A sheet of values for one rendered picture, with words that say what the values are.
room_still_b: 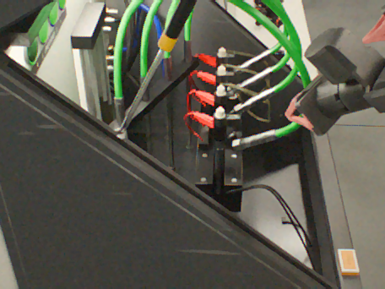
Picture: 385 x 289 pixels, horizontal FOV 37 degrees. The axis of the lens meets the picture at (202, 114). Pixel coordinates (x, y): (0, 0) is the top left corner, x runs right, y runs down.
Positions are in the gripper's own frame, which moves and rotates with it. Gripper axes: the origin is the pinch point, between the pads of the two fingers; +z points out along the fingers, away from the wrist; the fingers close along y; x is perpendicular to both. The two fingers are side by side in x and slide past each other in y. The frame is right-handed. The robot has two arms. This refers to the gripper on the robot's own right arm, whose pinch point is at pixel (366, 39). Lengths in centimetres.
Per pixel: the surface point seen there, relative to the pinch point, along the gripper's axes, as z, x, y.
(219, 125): 27.1, 19.9, 8.1
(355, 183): 78, -97, -96
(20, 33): 18, 51, 45
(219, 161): 33.9, 19.3, 0.8
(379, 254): 69, -58, -104
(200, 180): 37.8, 23.3, 1.0
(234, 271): 21, 52, -2
